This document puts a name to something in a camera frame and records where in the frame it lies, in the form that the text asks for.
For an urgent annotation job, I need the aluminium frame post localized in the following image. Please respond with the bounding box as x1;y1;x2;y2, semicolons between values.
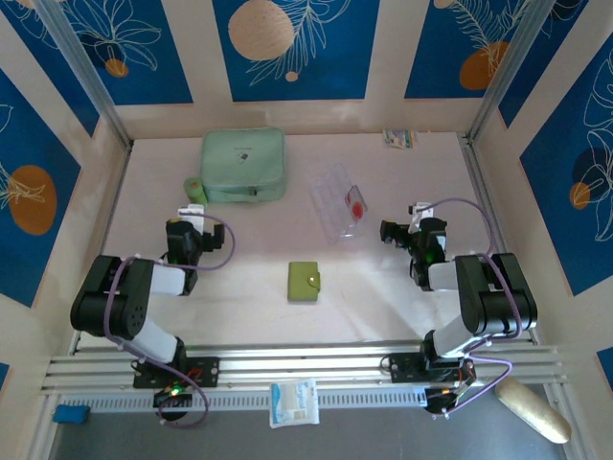
465;0;562;143
35;0;134;152

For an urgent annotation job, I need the grey slotted cable duct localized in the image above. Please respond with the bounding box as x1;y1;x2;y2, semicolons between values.
57;387;432;414

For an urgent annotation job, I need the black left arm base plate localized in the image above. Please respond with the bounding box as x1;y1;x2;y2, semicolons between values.
132;356;221;389

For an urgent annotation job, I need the small green roll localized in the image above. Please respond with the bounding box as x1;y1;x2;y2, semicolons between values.
184;175;210;214

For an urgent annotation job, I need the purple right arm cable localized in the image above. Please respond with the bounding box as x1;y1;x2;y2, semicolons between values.
416;197;516;422

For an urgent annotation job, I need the blue poster with orange circle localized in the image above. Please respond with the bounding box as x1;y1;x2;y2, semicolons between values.
403;0;528;101
0;66;82;309

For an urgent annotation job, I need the green card holder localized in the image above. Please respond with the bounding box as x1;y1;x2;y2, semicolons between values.
286;261;321;303

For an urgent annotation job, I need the aluminium mounting rail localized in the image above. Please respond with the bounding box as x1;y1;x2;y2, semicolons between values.
40;340;566;392

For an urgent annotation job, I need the beige oblong bread roll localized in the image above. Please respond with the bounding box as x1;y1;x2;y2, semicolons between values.
495;378;573;445

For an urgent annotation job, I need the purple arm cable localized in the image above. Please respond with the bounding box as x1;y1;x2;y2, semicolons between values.
416;197;516;422
103;213;238;430

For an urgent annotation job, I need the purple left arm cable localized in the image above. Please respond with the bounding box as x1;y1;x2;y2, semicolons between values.
103;213;238;430

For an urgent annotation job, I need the blue sponge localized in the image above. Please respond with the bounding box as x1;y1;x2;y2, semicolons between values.
52;404;91;426

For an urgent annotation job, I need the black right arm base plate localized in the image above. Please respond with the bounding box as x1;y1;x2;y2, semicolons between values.
388;352;478;384

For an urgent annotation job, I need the small printed paper packet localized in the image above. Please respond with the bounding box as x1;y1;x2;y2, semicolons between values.
382;127;418;150

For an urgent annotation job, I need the mint green zip pouch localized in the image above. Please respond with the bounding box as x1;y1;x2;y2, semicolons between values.
199;126;289;203

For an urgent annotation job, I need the blue poster with beige circle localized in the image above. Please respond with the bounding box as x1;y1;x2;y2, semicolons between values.
212;0;382;103

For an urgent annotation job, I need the aluminium table side rail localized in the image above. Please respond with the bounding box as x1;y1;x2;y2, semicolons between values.
458;133;540;344

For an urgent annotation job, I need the white card with red circles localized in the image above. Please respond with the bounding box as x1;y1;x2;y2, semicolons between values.
344;186;370;221

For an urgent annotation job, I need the blue floral poster, orange dot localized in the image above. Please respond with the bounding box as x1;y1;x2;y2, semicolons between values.
519;35;613;297
64;0;194;106

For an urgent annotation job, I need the clear acrylic card stand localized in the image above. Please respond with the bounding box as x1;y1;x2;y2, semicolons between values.
308;162;371;246

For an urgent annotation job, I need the white and blue gauze packet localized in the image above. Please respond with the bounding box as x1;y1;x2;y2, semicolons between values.
268;378;321;429

